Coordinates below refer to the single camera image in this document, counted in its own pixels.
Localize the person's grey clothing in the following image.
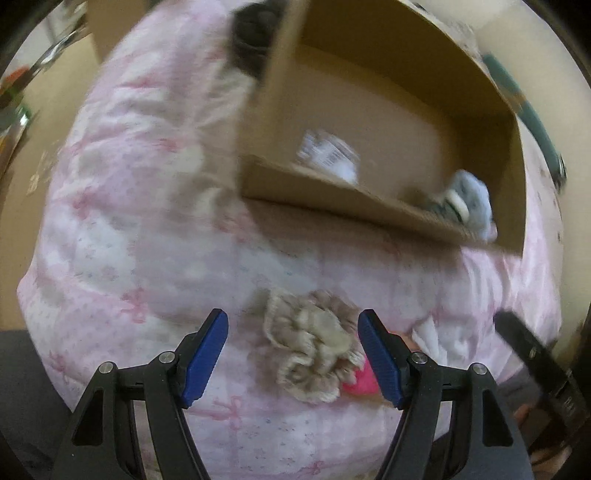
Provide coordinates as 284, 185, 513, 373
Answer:
0, 330, 79, 480

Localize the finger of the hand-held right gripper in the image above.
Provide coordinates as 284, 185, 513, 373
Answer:
493, 310, 561, 393

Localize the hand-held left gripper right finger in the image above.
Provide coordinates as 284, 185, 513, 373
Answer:
358, 308, 529, 480

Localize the white cloth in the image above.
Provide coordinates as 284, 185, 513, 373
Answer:
411, 316, 467, 365

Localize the brown cardboard box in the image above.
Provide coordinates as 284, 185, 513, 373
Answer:
238, 0, 527, 257

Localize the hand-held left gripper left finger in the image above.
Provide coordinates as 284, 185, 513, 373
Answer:
62, 308, 230, 480

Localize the teal padded headboard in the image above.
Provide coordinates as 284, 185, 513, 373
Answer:
482, 53, 566, 185

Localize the dark grey cloth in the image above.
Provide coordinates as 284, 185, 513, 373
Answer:
228, 0, 284, 77

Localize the pink soft toy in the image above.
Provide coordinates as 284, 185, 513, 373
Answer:
342, 357, 384, 398

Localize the pink bow-print blanket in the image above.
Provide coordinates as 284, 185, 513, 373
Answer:
18, 0, 564, 480

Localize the beige frilly cloth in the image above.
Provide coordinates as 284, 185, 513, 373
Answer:
263, 288, 365, 407

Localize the light blue plush toy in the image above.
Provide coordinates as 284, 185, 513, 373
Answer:
443, 170, 497, 243

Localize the white printed tag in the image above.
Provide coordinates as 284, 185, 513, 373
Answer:
298, 130, 362, 184

